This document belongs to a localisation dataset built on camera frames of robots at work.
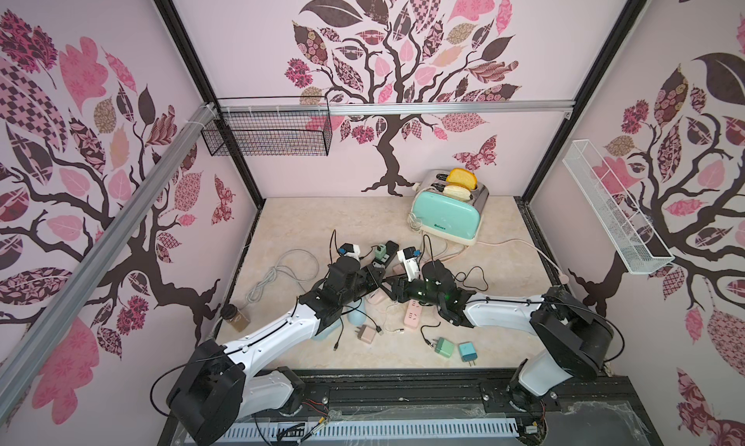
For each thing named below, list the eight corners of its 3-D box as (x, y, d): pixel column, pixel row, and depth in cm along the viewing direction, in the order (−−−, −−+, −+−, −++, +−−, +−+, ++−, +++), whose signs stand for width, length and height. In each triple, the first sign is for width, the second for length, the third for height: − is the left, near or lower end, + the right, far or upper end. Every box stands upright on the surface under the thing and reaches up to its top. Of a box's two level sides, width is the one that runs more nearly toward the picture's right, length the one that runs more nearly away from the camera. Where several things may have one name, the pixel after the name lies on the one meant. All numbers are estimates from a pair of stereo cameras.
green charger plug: (429, 348, 84) (430, 346, 82) (434, 336, 86) (435, 333, 85) (449, 359, 82) (450, 357, 80) (453, 346, 84) (455, 344, 83)
